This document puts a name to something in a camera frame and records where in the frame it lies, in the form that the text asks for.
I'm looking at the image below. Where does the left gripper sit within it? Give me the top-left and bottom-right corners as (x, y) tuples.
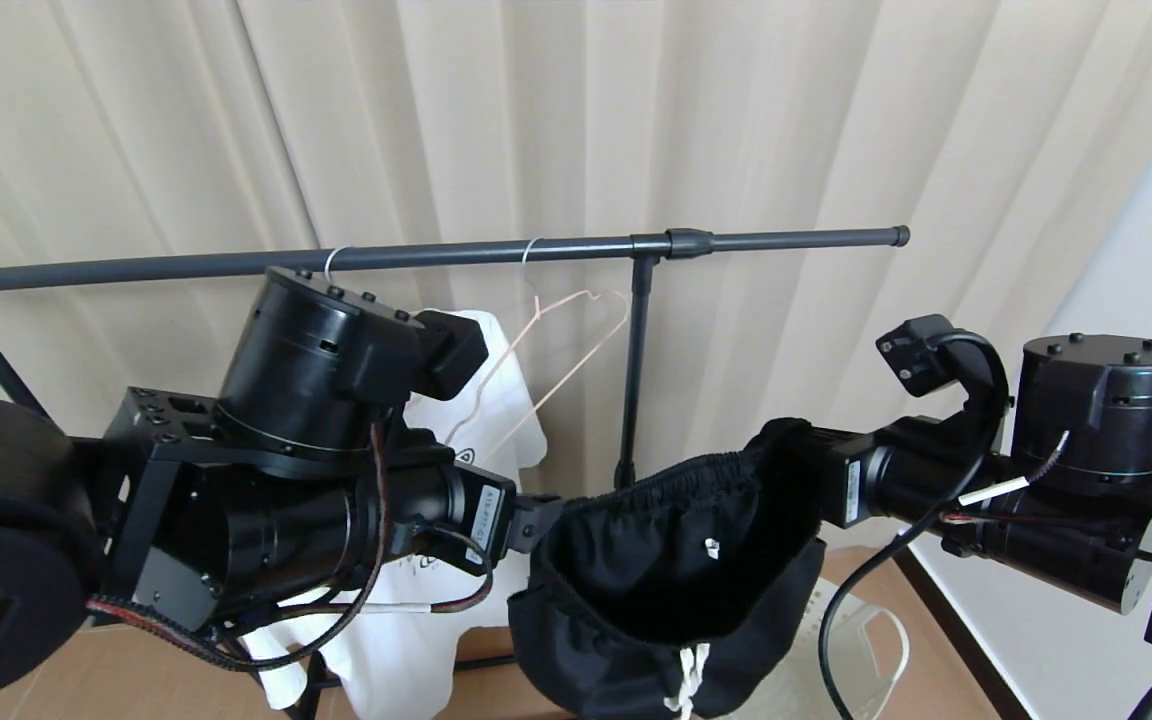
(221, 460), (519, 611)

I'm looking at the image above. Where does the beige curtain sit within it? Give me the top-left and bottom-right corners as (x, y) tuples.
(0, 0), (1152, 601)

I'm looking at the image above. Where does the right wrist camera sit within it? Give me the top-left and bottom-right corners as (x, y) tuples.
(876, 315), (1012, 471)

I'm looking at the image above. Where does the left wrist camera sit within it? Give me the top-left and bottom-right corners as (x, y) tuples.
(414, 310), (489, 401)

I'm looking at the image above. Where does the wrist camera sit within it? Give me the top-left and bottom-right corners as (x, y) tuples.
(414, 310), (489, 401)
(876, 315), (1012, 471)

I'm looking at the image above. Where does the white laundry basket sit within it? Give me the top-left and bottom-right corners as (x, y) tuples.
(786, 575), (912, 720)

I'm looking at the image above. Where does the white printed t-shirt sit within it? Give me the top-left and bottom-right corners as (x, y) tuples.
(246, 310), (549, 720)

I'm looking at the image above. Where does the black garment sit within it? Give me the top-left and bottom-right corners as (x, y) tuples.
(506, 418), (829, 720)

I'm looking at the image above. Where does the black clothes rack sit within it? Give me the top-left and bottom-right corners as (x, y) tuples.
(0, 225), (912, 720)

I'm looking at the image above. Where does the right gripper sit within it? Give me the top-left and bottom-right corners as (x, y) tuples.
(821, 420), (1152, 613)

